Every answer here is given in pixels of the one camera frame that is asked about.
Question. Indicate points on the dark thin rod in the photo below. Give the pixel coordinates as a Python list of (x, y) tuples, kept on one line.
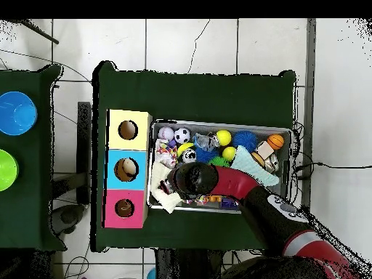
[(43, 36)]

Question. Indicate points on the white colourful-dotted wrapper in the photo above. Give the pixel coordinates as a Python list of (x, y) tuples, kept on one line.
[(165, 152)]

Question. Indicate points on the yellow foam ball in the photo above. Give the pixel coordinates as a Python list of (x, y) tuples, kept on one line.
[(229, 153), (223, 137)]

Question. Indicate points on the blue spiky rubber ball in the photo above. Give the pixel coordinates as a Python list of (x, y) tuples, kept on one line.
[(245, 141)]

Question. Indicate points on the plain wooden block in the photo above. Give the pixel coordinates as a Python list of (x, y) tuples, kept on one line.
[(265, 149)]

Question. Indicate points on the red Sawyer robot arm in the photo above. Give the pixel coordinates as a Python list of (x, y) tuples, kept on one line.
[(232, 183)]

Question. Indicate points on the dark grey rounded base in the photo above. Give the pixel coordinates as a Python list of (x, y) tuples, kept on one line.
[(69, 216)]

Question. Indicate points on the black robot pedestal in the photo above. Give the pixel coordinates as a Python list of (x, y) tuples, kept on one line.
[(180, 264)]

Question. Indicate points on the small soccer ball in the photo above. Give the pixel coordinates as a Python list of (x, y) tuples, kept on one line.
[(182, 135)]

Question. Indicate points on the small blue floor ball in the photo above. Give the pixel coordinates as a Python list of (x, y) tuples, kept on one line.
[(151, 275)]

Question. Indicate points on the blue round object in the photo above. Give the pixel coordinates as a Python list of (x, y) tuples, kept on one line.
[(17, 113)]

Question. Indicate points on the crushed silver drink can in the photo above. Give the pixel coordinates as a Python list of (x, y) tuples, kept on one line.
[(189, 156)]

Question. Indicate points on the small white baseball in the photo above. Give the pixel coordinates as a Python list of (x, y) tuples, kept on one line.
[(165, 134)]

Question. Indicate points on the light blue muslin cloth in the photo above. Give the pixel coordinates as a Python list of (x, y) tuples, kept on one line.
[(250, 165)]

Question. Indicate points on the green plastic bowl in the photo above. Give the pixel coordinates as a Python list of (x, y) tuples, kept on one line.
[(7, 170)]

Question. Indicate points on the wooden box with three holes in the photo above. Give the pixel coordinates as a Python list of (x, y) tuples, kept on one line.
[(116, 139)]

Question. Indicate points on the small orange basketball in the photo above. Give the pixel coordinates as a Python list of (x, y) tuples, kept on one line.
[(275, 141)]

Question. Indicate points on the cream muslin cloth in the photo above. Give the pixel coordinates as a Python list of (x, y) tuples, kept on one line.
[(162, 200)]

